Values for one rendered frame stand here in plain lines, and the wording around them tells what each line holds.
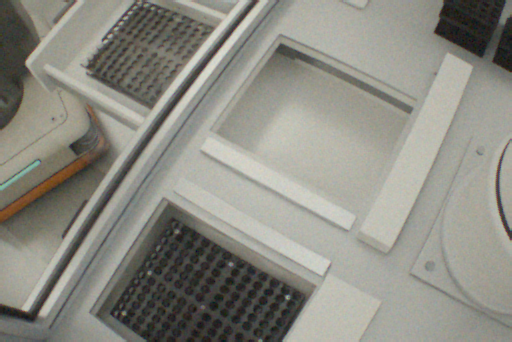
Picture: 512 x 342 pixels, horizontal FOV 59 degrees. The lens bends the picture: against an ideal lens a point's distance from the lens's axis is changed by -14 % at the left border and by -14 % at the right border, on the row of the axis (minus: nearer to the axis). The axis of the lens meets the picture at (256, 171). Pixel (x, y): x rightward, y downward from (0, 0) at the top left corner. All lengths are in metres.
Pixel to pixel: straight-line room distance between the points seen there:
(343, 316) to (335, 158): 0.30
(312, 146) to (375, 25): 0.23
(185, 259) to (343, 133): 0.33
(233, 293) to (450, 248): 0.31
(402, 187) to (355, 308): 0.17
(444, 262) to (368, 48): 0.35
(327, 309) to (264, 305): 0.10
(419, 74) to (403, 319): 0.37
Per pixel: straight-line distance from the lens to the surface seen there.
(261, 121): 0.87
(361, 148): 0.85
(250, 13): 0.79
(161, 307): 0.73
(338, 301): 0.65
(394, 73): 0.79
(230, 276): 0.71
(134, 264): 0.82
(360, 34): 0.83
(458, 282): 0.66
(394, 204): 0.66
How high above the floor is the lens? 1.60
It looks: 67 degrees down
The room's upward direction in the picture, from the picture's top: 12 degrees counter-clockwise
